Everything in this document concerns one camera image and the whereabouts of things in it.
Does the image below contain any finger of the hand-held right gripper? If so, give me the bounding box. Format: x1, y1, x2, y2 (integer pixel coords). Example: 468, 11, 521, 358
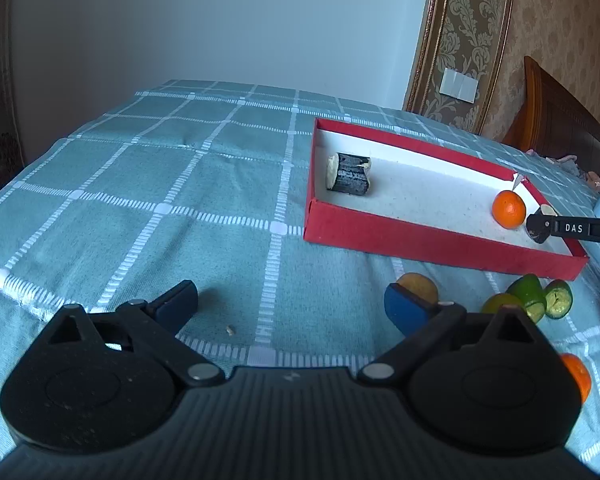
526, 213, 600, 249

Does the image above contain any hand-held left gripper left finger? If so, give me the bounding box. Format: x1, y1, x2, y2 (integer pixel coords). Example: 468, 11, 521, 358
47, 280, 226, 387

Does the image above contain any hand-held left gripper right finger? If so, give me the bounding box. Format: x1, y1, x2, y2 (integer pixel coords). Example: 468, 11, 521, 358
357, 282, 551, 389

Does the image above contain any brown longan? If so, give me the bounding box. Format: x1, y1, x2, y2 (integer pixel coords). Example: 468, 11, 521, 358
396, 272, 439, 306

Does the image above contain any red cardboard box tray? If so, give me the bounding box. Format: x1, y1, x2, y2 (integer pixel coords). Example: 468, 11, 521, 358
304, 117, 590, 281

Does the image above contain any green cucumber piece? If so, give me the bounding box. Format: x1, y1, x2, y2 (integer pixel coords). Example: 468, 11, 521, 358
506, 274, 548, 324
544, 280, 574, 320

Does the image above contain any pink cloth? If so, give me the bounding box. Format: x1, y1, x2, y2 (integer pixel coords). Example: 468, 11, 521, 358
525, 149, 600, 194

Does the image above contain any orange tangerine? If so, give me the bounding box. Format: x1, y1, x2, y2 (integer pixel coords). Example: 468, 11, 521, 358
559, 353, 593, 404
492, 190, 527, 229

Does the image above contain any wooden headboard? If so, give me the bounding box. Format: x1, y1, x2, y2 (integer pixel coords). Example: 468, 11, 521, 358
502, 56, 600, 181

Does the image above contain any gold framed wallpaper panel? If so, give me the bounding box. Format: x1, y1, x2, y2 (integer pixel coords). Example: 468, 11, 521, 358
402, 0, 519, 136

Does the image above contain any white wall switch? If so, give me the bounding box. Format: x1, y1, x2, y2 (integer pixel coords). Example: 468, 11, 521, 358
440, 67, 480, 102

